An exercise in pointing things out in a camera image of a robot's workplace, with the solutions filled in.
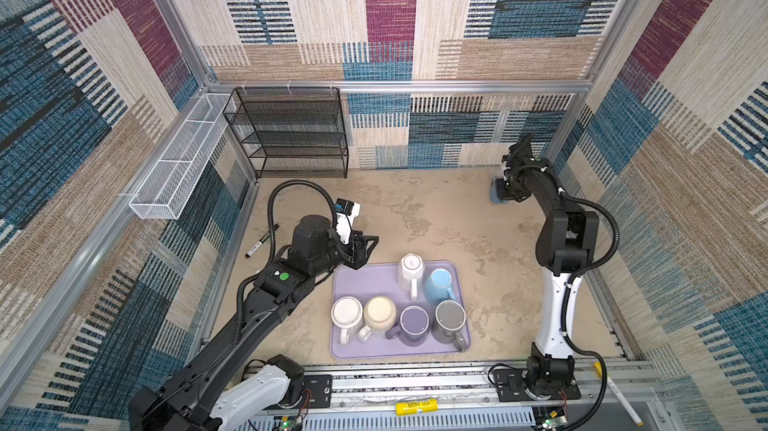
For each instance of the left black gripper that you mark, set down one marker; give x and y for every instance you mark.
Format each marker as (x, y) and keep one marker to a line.
(356, 253)

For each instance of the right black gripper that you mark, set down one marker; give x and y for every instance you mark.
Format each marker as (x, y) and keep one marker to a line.
(506, 195)

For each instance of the teal blue square mug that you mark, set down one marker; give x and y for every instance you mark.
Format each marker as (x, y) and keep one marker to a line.
(498, 191)

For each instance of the white tall mug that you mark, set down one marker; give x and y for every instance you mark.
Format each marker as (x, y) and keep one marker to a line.
(410, 273)

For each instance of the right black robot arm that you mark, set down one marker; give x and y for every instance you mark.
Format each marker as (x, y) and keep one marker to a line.
(578, 236)

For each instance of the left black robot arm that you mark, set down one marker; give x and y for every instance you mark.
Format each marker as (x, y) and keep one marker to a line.
(200, 396)

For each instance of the cream mug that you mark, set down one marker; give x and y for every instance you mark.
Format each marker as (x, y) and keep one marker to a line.
(379, 316)

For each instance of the white round mug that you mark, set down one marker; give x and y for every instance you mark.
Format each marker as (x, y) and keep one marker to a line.
(347, 317)

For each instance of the light blue mug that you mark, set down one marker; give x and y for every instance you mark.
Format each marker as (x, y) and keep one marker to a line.
(438, 286)

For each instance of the purple mug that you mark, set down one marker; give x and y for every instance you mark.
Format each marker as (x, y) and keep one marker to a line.
(412, 326)

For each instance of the grey mug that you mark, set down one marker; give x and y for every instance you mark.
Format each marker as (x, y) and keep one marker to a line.
(449, 320)

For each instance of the lavender plastic tray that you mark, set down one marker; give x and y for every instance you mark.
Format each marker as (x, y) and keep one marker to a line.
(379, 280)

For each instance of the black marker pen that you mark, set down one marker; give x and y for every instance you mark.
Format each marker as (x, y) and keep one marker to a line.
(265, 238)

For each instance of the yellow cylinder tube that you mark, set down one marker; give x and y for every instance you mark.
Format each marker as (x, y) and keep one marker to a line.
(416, 407)

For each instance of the white yellow pen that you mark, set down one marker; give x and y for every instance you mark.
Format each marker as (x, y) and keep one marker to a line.
(619, 395)

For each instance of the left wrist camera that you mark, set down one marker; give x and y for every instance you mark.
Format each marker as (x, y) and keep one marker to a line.
(346, 212)

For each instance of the black wire shelf rack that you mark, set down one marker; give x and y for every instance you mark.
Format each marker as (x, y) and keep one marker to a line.
(290, 132)

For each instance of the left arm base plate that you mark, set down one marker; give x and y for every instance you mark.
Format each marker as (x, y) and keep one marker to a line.
(311, 391)

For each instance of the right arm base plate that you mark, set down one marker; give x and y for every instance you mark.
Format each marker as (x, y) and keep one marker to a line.
(511, 387)

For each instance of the white wire mesh basket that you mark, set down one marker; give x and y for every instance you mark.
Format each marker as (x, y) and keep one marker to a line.
(166, 190)

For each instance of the white slotted cable duct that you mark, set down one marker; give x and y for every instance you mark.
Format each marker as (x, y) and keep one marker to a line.
(490, 418)

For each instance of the aluminium rail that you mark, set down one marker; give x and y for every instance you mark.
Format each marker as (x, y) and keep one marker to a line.
(465, 383)

